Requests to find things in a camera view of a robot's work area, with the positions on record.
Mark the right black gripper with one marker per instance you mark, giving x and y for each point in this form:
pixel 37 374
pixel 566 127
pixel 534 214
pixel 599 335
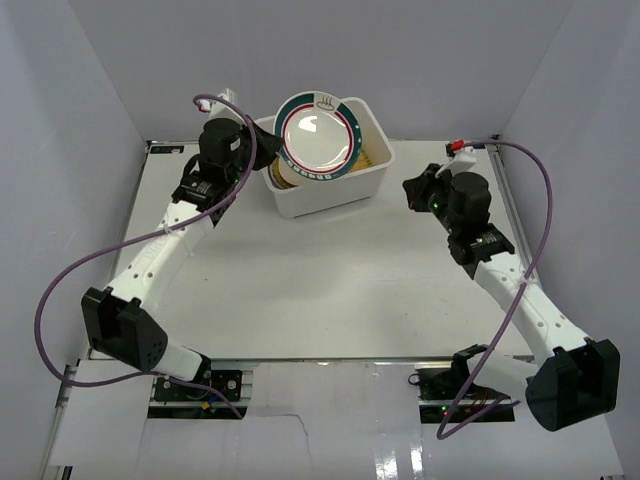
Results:
pixel 418 188

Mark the fan-shaped bamboo woven tray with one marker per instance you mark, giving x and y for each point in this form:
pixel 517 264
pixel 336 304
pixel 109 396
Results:
pixel 363 162

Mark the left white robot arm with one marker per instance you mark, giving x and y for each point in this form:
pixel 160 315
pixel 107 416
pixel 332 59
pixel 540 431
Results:
pixel 120 318

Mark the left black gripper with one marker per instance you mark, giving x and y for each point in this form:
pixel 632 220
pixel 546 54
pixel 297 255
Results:
pixel 265 145

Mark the round bamboo woven plate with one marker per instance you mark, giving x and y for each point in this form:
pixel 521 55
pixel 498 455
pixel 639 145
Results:
pixel 274 175

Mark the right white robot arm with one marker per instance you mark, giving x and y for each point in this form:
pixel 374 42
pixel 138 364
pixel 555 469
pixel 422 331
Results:
pixel 572 377

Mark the white plastic bin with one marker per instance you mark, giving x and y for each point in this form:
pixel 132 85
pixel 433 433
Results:
pixel 294 201

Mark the left blue table label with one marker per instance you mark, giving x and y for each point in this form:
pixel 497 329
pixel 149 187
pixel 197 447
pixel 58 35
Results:
pixel 166 149

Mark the green red rimmed plate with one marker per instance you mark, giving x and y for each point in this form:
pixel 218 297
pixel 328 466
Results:
pixel 322 137

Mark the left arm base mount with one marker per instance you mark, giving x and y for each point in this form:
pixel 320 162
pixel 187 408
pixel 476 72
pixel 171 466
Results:
pixel 172 401

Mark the cream white plate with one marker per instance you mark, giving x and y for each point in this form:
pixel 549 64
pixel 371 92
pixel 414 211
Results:
pixel 289 175

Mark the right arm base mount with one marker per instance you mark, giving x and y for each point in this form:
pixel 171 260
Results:
pixel 437 384

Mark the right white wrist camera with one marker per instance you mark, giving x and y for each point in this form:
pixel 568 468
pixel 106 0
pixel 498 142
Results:
pixel 461 159

